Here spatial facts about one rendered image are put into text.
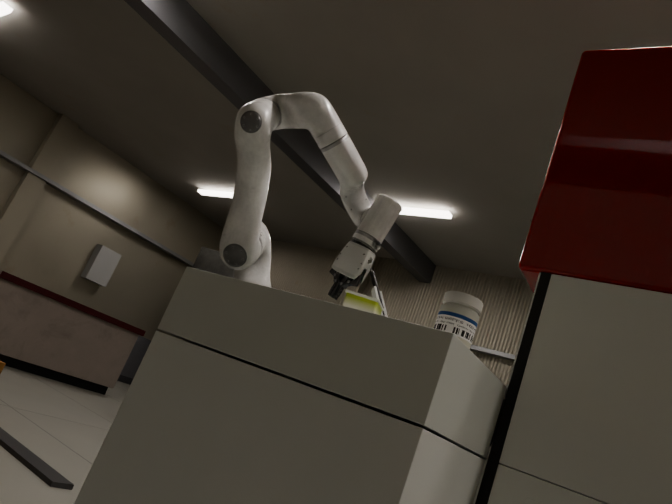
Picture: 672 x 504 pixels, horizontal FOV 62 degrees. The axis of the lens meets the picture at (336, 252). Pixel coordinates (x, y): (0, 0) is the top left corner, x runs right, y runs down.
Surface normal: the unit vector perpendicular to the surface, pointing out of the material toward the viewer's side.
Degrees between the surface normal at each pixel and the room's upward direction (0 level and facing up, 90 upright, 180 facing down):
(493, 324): 90
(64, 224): 90
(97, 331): 90
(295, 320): 90
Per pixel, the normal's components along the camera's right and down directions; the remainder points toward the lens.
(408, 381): -0.47, -0.42
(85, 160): 0.78, 0.12
